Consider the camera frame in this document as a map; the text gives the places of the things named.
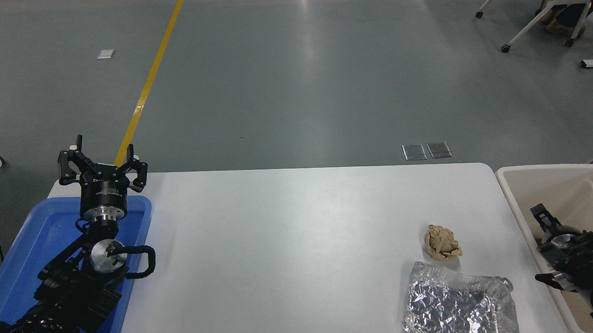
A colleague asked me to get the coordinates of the blue plastic tray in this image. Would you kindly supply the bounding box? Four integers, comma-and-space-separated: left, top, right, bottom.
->
0, 194, 157, 333

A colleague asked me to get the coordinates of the white-framed wheeled chair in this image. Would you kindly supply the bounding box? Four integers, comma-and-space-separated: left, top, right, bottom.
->
475, 0, 593, 54

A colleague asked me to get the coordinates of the seated person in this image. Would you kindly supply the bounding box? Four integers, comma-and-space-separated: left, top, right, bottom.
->
535, 0, 593, 36

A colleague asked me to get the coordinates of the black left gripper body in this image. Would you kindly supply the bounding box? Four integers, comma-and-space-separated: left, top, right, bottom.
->
78, 165, 132, 218

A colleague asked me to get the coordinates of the foil plate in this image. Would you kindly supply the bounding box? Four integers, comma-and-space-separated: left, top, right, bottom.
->
401, 258, 520, 333

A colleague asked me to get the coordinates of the large pale bin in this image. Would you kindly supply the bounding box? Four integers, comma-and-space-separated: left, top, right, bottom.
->
495, 163, 593, 333

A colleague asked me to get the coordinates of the metal floor plate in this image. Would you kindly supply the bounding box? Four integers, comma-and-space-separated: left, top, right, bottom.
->
403, 143, 427, 161
426, 141, 453, 159

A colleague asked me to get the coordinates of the crumpled tan paper ball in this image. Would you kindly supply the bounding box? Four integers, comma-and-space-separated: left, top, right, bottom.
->
423, 223, 463, 262

